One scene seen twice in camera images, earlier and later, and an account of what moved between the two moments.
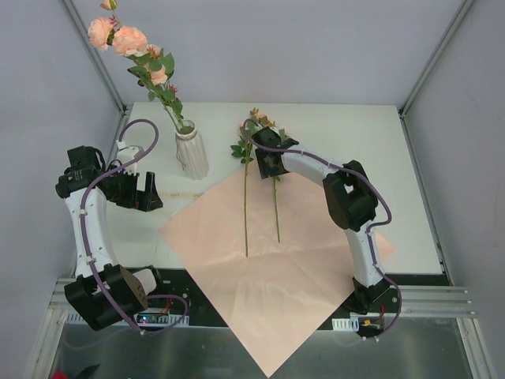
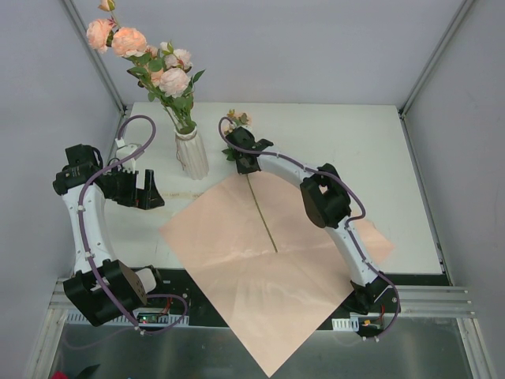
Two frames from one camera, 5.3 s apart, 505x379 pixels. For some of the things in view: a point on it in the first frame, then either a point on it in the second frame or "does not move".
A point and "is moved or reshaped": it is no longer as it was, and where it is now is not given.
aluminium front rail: [415, 302] does not move
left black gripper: [129, 189] does not move
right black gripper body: [267, 156] to [245, 163]
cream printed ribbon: [181, 195] does not move
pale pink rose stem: [257, 121] to [177, 85]
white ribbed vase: [192, 151] does not move
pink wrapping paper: [269, 257] does not move
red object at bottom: [59, 375] does not move
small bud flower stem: [245, 151] is moved or reshaped
